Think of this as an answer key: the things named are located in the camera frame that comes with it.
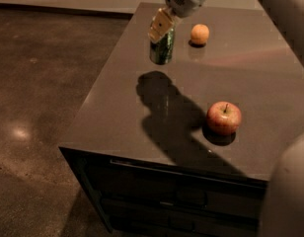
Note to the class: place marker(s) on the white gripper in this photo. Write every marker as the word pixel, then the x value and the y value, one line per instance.
pixel 184 2

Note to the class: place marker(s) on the green soda can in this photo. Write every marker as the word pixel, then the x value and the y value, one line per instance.
pixel 162 51

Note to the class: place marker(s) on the red apple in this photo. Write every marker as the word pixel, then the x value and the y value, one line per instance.
pixel 223 118

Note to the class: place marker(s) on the orange fruit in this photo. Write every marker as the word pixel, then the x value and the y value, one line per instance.
pixel 199 34

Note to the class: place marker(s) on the dark cabinet with drawers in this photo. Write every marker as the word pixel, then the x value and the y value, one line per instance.
pixel 140 145

